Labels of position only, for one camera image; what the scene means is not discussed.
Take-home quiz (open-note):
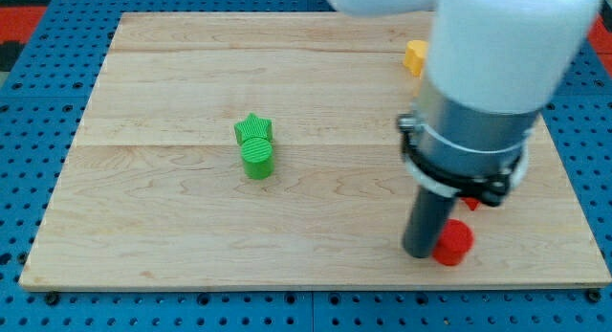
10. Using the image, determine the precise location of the light wooden board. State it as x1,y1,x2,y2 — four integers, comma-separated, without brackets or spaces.
19,12,611,292

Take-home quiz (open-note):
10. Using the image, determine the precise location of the small red block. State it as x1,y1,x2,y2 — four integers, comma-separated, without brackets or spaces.
462,197,480,211

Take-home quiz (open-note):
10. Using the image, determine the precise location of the green cylinder block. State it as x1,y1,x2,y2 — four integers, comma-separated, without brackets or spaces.
241,138,274,180

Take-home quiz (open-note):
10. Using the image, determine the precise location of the red cylinder block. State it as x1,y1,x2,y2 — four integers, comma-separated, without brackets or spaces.
432,219,474,266

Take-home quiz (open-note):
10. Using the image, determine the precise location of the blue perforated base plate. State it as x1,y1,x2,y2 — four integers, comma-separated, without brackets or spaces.
1,0,611,331

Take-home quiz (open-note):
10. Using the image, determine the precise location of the green star block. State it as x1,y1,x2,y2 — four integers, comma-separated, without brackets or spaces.
233,113,273,145

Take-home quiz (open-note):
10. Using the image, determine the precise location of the yellow heart block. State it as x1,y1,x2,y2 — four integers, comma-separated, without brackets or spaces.
403,40,428,77

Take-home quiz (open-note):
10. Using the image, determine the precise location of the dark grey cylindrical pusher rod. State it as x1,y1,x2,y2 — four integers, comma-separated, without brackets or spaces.
402,187,457,258

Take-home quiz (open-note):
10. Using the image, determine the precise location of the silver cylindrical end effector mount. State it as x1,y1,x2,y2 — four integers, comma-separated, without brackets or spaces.
397,77,539,207

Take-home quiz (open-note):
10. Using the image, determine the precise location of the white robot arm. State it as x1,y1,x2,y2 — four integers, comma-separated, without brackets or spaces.
327,0,601,258

